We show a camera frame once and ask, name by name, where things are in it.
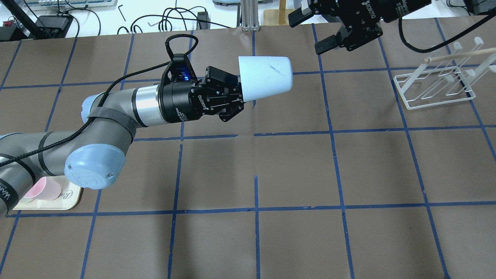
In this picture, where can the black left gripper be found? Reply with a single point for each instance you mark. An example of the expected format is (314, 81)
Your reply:
(177, 103)

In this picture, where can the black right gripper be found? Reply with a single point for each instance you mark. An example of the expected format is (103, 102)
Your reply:
(403, 8)

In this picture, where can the light blue ikea cup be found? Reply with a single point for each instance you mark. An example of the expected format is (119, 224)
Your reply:
(264, 76)

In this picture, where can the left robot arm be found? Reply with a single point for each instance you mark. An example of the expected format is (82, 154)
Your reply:
(93, 156)

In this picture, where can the white cup tray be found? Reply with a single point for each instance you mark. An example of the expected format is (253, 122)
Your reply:
(67, 200)

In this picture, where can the pink cup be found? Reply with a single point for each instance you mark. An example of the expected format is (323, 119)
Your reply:
(45, 189)

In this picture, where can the wooden stand base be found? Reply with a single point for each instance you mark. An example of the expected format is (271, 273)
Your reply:
(276, 13)

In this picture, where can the black power adapter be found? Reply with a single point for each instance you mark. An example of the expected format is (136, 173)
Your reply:
(203, 20)

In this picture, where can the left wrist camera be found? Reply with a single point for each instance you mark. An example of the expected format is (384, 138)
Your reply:
(178, 69)

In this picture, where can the aluminium frame post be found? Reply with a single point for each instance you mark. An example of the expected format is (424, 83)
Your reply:
(249, 15)

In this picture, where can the white wire cup rack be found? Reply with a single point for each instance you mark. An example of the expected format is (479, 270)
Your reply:
(445, 79)

